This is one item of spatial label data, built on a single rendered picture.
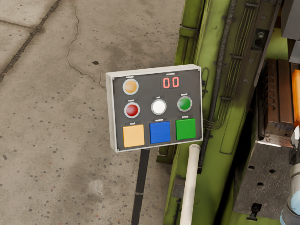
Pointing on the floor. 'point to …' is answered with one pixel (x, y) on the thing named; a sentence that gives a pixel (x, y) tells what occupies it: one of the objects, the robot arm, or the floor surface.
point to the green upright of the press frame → (200, 194)
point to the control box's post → (144, 157)
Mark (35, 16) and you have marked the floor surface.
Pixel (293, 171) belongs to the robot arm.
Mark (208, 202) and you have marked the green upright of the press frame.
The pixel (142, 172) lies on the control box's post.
